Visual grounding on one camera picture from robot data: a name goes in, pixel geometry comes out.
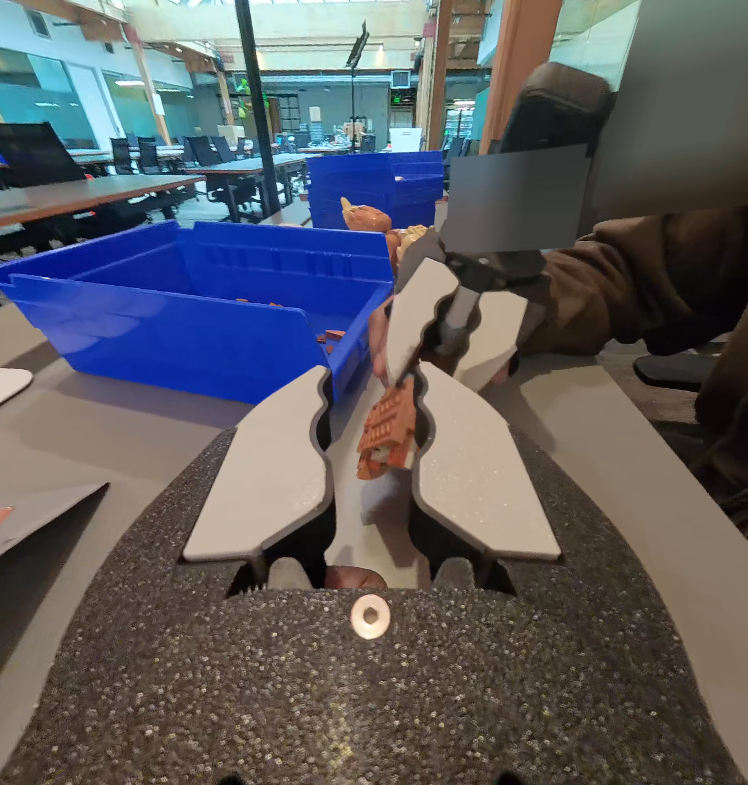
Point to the lego instruction booklet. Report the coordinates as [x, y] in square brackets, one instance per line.
[37, 521]

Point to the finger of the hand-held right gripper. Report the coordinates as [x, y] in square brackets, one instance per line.
[414, 306]
[496, 331]

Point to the black chair armrest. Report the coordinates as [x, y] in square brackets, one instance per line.
[674, 371]

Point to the stack of blue bins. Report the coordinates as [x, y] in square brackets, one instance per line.
[374, 184]

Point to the person's right forearm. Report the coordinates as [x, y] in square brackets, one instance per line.
[644, 282]

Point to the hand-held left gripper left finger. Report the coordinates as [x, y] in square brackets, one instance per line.
[270, 478]

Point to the pile of brown lego pieces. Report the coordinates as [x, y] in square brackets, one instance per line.
[331, 337]

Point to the white lamp stand base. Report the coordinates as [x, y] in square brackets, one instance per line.
[0, 386]

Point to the person's right hand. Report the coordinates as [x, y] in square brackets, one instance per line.
[379, 343]

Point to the blue plastic bin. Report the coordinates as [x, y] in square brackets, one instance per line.
[165, 331]

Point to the black office chair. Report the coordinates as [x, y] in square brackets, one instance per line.
[34, 153]

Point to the grey desk wooden edge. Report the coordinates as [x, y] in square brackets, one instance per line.
[86, 193]

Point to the brown lego assembly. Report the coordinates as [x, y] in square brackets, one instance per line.
[389, 429]

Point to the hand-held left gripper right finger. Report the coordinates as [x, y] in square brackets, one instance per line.
[478, 484]

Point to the brown lego figure body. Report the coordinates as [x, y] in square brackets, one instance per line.
[414, 242]

